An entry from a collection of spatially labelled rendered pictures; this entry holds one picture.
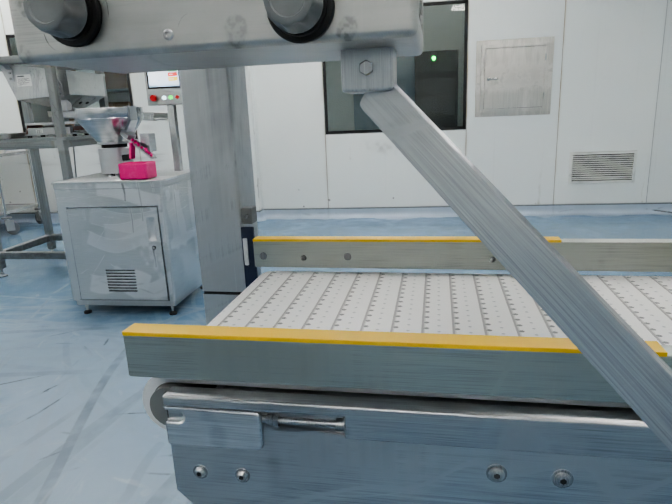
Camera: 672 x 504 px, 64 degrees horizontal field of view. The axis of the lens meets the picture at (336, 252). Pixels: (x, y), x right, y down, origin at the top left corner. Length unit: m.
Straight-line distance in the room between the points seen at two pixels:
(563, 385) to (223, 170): 0.44
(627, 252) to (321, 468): 0.39
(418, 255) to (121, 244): 2.60
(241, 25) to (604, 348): 0.23
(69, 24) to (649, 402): 0.33
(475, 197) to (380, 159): 5.17
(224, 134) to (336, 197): 4.93
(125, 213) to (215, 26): 2.77
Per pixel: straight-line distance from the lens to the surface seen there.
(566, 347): 0.35
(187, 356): 0.38
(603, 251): 0.62
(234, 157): 0.64
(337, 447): 0.38
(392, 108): 0.31
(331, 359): 0.35
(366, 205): 5.53
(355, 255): 0.60
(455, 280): 0.58
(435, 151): 0.30
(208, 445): 0.41
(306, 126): 5.53
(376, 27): 0.28
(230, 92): 0.64
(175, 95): 3.27
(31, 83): 4.25
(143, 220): 3.01
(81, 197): 3.16
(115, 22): 0.32
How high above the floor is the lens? 1.06
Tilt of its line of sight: 15 degrees down
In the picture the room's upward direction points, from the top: 2 degrees counter-clockwise
